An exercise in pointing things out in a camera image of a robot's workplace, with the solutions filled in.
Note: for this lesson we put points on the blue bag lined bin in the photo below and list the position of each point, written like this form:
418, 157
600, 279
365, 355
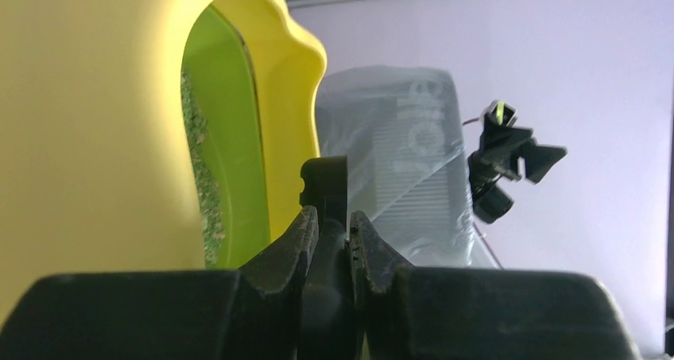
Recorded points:
400, 129

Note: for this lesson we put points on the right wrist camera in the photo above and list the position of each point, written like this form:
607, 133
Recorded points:
499, 112

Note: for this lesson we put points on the black litter scoop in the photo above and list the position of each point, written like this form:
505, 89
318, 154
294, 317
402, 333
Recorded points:
328, 321

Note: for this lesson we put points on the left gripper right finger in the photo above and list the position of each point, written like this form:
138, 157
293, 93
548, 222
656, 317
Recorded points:
414, 312

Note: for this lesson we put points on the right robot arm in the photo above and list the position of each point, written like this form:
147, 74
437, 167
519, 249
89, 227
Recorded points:
489, 211

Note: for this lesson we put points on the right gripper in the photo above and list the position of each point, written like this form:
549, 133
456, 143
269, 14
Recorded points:
491, 161

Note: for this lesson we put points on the green cat litter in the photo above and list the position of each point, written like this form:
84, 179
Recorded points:
206, 185

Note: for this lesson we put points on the yellow litter box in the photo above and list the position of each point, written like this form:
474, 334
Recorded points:
96, 174

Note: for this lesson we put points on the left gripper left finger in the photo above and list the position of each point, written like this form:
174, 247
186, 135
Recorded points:
248, 313

